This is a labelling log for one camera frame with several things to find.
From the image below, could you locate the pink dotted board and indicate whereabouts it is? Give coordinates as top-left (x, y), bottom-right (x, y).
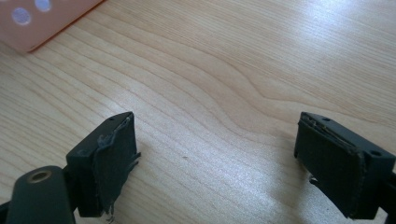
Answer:
top-left (0, 0), bottom-right (106, 53)

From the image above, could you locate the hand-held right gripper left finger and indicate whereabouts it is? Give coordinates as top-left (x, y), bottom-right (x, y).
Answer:
top-left (65, 111), bottom-right (142, 223)

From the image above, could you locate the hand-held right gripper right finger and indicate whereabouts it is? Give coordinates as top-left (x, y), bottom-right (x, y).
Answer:
top-left (293, 111), bottom-right (396, 220)

